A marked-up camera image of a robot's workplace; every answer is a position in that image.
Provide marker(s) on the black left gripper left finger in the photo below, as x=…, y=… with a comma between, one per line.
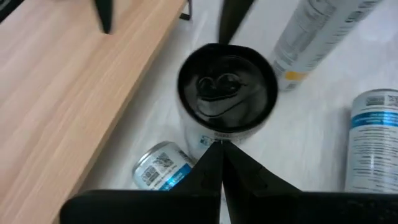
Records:
x=140, y=207

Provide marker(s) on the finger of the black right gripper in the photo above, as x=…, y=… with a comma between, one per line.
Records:
x=233, y=18
x=104, y=15

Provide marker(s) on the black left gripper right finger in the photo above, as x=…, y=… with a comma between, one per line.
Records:
x=311, y=208

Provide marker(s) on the white and orange Celsius can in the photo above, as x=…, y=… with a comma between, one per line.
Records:
x=155, y=168

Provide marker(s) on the Celsius can with blue palm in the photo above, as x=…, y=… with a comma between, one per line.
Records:
x=373, y=149

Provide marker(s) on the black metal rig frame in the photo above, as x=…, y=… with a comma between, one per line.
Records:
x=6, y=6

